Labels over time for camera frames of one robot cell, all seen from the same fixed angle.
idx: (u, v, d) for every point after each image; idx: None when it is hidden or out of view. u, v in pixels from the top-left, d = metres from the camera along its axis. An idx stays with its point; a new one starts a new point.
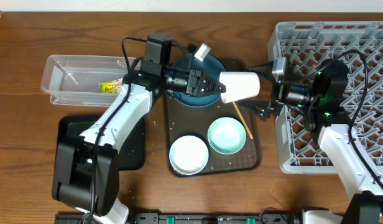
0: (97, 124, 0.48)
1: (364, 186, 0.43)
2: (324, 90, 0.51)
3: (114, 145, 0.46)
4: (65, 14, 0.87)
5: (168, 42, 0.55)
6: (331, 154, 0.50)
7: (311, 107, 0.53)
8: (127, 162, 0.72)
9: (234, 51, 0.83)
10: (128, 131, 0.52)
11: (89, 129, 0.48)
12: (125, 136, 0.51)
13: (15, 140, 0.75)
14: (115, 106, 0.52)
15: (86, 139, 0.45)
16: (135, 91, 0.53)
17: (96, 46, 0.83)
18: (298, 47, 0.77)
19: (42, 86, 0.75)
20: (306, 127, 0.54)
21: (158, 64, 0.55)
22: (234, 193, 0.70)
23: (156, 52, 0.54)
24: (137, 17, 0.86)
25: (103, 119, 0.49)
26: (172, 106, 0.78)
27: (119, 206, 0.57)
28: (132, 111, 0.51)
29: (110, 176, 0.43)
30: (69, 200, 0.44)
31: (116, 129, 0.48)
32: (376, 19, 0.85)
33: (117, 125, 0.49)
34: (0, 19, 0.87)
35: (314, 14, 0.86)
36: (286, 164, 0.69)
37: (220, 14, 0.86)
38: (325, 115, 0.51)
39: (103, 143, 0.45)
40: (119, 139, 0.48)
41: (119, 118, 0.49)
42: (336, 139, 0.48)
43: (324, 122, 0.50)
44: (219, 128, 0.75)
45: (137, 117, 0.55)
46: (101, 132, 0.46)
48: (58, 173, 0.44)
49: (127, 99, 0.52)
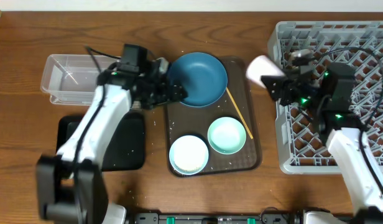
0: (73, 137, 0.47)
1: (370, 200, 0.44)
2: (331, 91, 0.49)
3: (94, 157, 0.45)
4: (65, 13, 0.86)
5: (143, 48, 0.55)
6: (338, 157, 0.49)
7: (320, 107, 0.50)
8: (127, 162, 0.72)
9: (234, 50, 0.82)
10: (107, 138, 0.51)
11: (66, 144, 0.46)
12: (105, 145, 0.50)
13: (15, 140, 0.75)
14: (91, 112, 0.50)
15: (64, 156, 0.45)
16: (110, 94, 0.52)
17: (96, 45, 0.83)
18: (299, 47, 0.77)
19: (41, 86, 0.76)
20: (315, 129, 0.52)
21: (135, 66, 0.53)
22: (234, 193, 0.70)
23: (131, 55, 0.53)
24: (136, 16, 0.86)
25: (79, 132, 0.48)
26: (171, 106, 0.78)
27: (114, 210, 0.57)
28: (109, 117, 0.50)
29: (96, 191, 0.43)
30: (58, 220, 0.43)
31: (94, 139, 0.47)
32: (376, 19, 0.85)
33: (95, 135, 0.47)
34: (0, 18, 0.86)
35: (314, 14, 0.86)
36: (286, 164, 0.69)
37: (220, 14, 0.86)
38: (336, 117, 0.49)
39: (83, 158, 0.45)
40: (100, 152, 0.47)
41: (96, 127, 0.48)
42: (346, 144, 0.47)
43: (334, 126, 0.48)
44: (219, 128, 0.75)
45: (116, 121, 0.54)
46: (79, 145, 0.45)
48: (42, 195, 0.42)
49: (103, 104, 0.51)
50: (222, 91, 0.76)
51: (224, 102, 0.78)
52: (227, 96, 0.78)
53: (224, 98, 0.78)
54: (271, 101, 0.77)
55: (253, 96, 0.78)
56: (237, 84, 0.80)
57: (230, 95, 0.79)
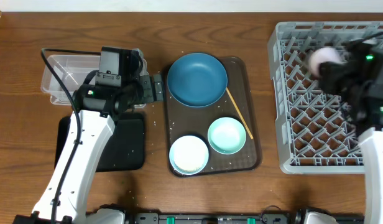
0: (51, 189, 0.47)
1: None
2: (375, 75, 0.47)
3: (73, 211, 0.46)
4: (65, 14, 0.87)
5: (125, 51, 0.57)
6: (367, 162, 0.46)
7: (361, 95, 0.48)
8: (127, 162, 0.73)
9: (234, 51, 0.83)
10: (91, 174, 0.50)
11: (44, 197, 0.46)
12: (87, 186, 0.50)
13: (15, 141, 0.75)
14: (69, 151, 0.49)
15: (41, 215, 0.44)
16: (87, 124, 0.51)
17: (96, 46, 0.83)
18: (298, 47, 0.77)
19: (41, 86, 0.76)
20: (353, 119, 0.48)
21: (117, 75, 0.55)
22: (234, 193, 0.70)
23: (113, 61, 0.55)
24: (137, 17, 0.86)
25: (58, 180, 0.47)
26: (172, 106, 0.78)
27: (110, 217, 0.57)
28: (88, 155, 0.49)
29: None
30: None
31: (74, 190, 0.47)
32: (376, 20, 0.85)
33: (74, 181, 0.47)
34: (0, 19, 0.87)
35: (314, 14, 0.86)
36: (286, 164, 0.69)
37: (220, 14, 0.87)
38: (382, 110, 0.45)
39: (61, 216, 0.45)
40: (81, 198, 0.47)
41: (74, 173, 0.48)
42: (382, 152, 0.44)
43: (376, 122, 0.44)
44: (219, 128, 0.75)
45: (99, 153, 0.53)
46: (56, 201, 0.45)
48: None
49: (81, 140, 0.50)
50: (222, 91, 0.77)
51: (225, 103, 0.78)
52: (228, 96, 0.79)
53: (224, 99, 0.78)
54: (271, 101, 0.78)
55: (253, 96, 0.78)
56: (237, 85, 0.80)
57: (230, 95, 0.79)
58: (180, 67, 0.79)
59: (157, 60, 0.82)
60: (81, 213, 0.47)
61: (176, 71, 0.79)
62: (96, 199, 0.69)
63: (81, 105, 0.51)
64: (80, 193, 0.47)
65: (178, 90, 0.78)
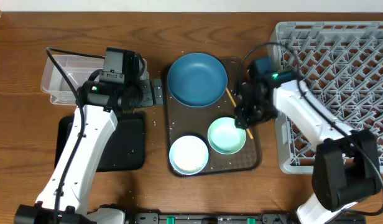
0: (53, 180, 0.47)
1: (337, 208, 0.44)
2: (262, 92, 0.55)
3: (76, 202, 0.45)
4: (64, 13, 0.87)
5: (129, 51, 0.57)
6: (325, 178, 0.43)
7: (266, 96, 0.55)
8: (127, 162, 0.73)
9: (234, 51, 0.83)
10: (93, 167, 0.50)
11: (47, 187, 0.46)
12: (90, 178, 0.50)
13: (14, 140, 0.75)
14: (72, 145, 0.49)
15: (43, 205, 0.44)
16: (91, 119, 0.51)
17: (96, 45, 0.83)
18: (299, 47, 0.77)
19: (41, 86, 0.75)
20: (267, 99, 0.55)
21: (120, 73, 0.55)
22: (234, 193, 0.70)
23: (117, 60, 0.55)
24: (136, 17, 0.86)
25: (61, 171, 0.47)
26: (171, 106, 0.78)
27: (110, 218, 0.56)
28: (91, 146, 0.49)
29: None
30: None
31: (77, 182, 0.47)
32: (376, 19, 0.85)
33: (77, 173, 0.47)
34: (0, 19, 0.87)
35: (315, 14, 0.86)
36: (286, 164, 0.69)
37: (220, 14, 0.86)
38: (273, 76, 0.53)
39: (64, 208, 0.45)
40: (84, 190, 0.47)
41: (78, 163, 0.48)
42: (316, 126, 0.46)
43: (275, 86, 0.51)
44: (219, 128, 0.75)
45: (102, 147, 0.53)
46: (59, 192, 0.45)
48: None
49: (84, 133, 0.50)
50: (222, 90, 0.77)
51: (225, 103, 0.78)
52: (227, 96, 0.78)
53: (224, 98, 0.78)
54: None
55: None
56: None
57: (230, 95, 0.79)
58: (180, 67, 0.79)
59: (157, 60, 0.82)
60: (83, 206, 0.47)
61: (176, 71, 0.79)
62: (96, 199, 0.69)
63: (84, 101, 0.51)
64: (83, 184, 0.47)
65: (178, 89, 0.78)
